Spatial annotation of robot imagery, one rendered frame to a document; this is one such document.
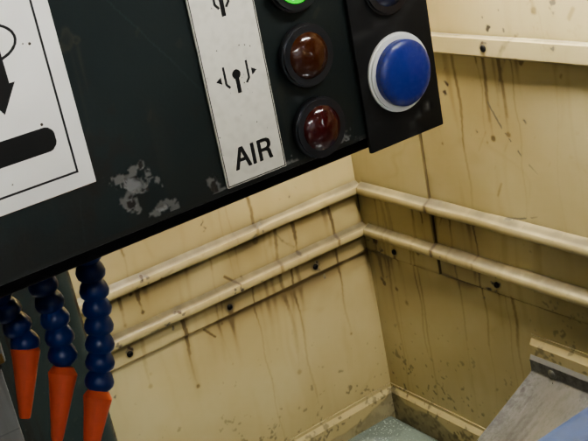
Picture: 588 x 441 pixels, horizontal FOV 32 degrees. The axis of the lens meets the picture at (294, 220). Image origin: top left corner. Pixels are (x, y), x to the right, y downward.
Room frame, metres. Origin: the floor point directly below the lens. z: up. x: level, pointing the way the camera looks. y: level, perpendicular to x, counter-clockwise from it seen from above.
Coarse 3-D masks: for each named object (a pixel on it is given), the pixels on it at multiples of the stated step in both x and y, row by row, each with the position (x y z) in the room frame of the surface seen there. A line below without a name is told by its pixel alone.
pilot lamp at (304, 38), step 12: (300, 36) 0.42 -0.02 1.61; (312, 36) 0.42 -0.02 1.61; (300, 48) 0.42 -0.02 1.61; (312, 48) 0.42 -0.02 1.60; (324, 48) 0.43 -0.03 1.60; (300, 60) 0.42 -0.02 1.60; (312, 60) 0.42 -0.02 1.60; (324, 60) 0.42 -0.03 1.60; (300, 72) 0.42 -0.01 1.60; (312, 72) 0.42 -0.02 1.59
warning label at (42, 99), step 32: (0, 0) 0.36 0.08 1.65; (32, 0) 0.37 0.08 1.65; (0, 32) 0.36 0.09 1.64; (32, 32) 0.37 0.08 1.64; (0, 64) 0.36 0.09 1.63; (32, 64) 0.37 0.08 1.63; (64, 64) 0.37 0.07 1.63; (0, 96) 0.36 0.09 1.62; (32, 96) 0.36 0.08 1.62; (64, 96) 0.37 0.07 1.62; (0, 128) 0.36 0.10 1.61; (32, 128) 0.36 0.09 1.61; (64, 128) 0.37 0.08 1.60; (0, 160) 0.35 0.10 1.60; (32, 160) 0.36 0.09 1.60; (64, 160) 0.37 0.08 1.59; (0, 192) 0.35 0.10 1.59; (32, 192) 0.36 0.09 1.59; (64, 192) 0.36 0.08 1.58
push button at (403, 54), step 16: (400, 48) 0.44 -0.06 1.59; (416, 48) 0.45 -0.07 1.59; (384, 64) 0.44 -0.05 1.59; (400, 64) 0.44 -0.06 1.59; (416, 64) 0.45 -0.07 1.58; (384, 80) 0.44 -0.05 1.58; (400, 80) 0.44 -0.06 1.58; (416, 80) 0.45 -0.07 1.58; (384, 96) 0.44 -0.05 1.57; (400, 96) 0.44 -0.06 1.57; (416, 96) 0.45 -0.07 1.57
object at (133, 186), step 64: (64, 0) 0.38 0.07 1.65; (128, 0) 0.39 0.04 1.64; (256, 0) 0.42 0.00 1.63; (320, 0) 0.43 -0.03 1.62; (128, 64) 0.39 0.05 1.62; (192, 64) 0.40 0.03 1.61; (128, 128) 0.38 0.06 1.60; (192, 128) 0.40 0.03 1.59; (128, 192) 0.38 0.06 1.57; (192, 192) 0.39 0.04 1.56; (256, 192) 0.42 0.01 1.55; (0, 256) 0.35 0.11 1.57; (64, 256) 0.36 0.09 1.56
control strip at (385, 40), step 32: (352, 0) 0.44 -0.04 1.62; (416, 0) 0.46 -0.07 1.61; (288, 32) 0.42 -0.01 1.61; (320, 32) 0.43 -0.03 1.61; (352, 32) 0.44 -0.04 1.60; (384, 32) 0.45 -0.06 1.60; (416, 32) 0.46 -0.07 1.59; (288, 64) 0.42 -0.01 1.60; (320, 96) 0.43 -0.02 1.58; (384, 128) 0.44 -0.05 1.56; (416, 128) 0.45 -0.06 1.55
